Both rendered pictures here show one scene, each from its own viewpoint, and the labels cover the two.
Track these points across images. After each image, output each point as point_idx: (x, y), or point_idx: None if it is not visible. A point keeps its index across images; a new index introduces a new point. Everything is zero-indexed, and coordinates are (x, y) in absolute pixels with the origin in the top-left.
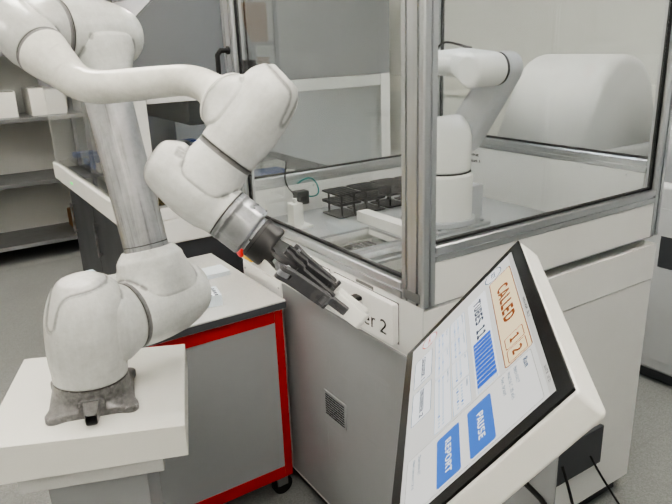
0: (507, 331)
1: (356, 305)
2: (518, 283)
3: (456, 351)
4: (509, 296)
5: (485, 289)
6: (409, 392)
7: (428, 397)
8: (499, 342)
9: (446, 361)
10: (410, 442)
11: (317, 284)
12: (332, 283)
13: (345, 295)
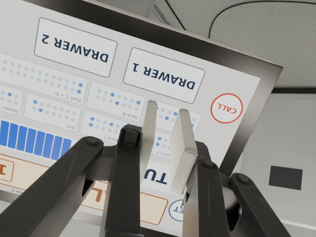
0: (25, 170)
1: (171, 149)
2: (95, 211)
3: (103, 123)
4: (89, 198)
5: (171, 194)
6: (144, 39)
7: (68, 60)
8: (20, 158)
9: (107, 106)
10: (7, 7)
11: (103, 211)
12: (184, 204)
13: (171, 170)
